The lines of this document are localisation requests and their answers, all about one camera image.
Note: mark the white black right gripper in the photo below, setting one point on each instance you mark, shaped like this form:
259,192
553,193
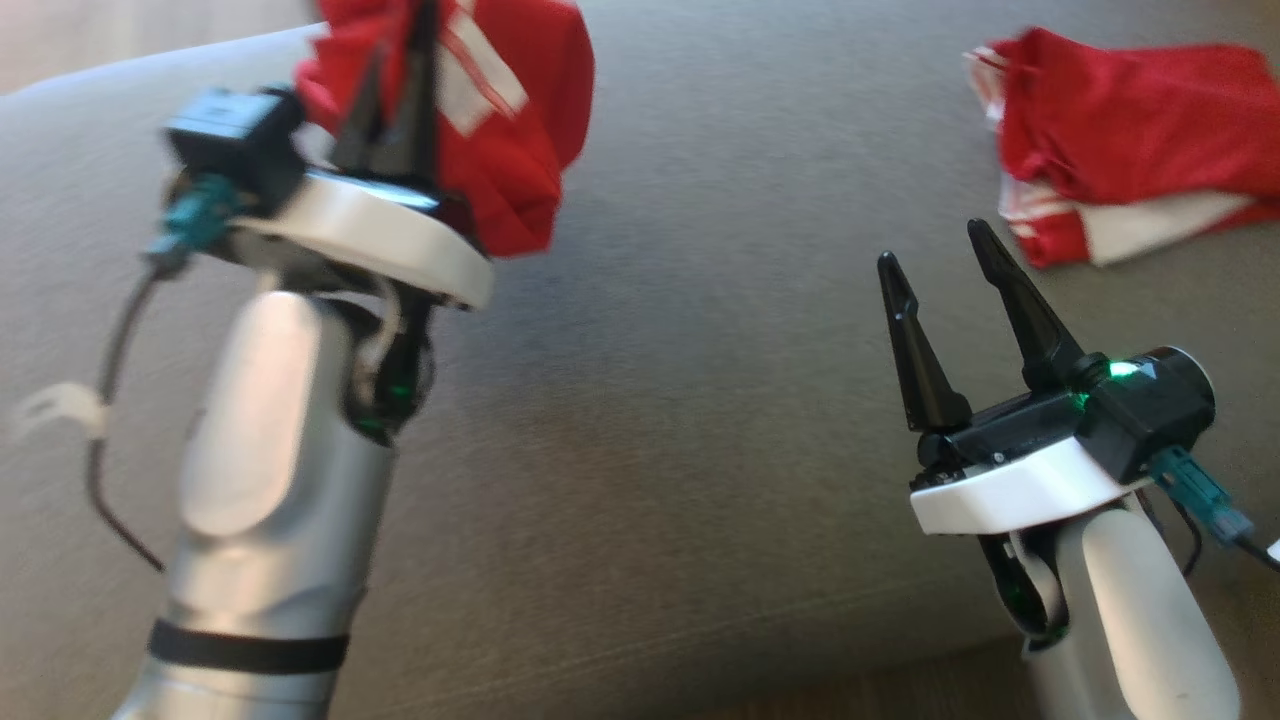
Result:
1010,480

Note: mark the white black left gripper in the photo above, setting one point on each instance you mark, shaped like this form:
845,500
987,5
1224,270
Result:
380,235

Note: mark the red jersey with white sleeves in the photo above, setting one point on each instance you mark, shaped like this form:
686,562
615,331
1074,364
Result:
510,150

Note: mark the red jersey with white tag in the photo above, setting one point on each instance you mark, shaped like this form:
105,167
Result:
1130,130

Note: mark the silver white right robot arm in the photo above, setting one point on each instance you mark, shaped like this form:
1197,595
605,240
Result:
1130,620

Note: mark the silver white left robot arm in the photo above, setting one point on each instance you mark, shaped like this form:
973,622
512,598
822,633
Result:
270,500

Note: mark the grey fabric sofa seat cushion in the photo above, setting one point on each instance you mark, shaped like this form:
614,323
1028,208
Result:
700,350

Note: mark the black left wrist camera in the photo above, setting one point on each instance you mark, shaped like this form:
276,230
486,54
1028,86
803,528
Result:
235,140

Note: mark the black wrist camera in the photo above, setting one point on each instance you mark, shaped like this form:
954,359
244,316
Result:
1150,410
235,140

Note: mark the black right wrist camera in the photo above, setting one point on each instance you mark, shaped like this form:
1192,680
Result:
1150,410

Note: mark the teal left camera plug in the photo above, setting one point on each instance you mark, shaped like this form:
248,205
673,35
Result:
195,220

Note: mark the teal camera plug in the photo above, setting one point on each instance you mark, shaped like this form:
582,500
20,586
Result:
1200,495
195,220

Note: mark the teal right camera plug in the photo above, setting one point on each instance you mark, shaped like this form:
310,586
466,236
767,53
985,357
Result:
1200,495

